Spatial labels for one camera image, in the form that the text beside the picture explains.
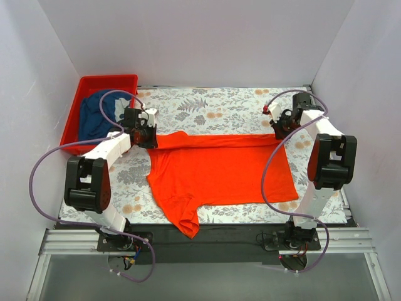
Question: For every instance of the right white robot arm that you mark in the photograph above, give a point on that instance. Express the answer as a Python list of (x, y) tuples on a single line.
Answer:
[(330, 166)]

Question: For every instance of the blue t shirt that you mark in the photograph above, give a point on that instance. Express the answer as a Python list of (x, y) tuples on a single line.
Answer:
[(92, 124)]

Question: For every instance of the aluminium mounting rail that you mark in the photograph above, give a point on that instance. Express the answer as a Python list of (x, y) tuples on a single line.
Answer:
[(84, 242)]

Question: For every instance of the orange t shirt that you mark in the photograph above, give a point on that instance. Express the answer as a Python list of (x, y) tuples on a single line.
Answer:
[(189, 171)]

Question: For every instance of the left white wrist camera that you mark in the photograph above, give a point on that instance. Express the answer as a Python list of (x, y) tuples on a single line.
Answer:
[(148, 117)]

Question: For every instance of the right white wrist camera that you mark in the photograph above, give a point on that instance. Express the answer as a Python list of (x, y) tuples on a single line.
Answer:
[(273, 110)]

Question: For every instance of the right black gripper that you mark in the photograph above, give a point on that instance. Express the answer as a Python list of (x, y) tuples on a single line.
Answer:
[(280, 131)]

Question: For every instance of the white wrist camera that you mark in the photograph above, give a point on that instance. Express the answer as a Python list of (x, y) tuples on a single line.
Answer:
[(148, 117), (273, 110)]

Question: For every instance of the floral table mat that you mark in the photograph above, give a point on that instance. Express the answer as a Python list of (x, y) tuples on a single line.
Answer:
[(197, 111)]

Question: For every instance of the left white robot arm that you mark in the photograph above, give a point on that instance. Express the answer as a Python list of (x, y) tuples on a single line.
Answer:
[(87, 185)]

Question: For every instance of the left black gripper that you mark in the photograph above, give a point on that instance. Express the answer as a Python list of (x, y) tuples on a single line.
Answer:
[(149, 141)]

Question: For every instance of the red plastic bin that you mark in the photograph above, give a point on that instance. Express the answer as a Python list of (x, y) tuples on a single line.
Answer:
[(87, 86)]

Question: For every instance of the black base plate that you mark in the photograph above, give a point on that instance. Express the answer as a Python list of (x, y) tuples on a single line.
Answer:
[(237, 254)]

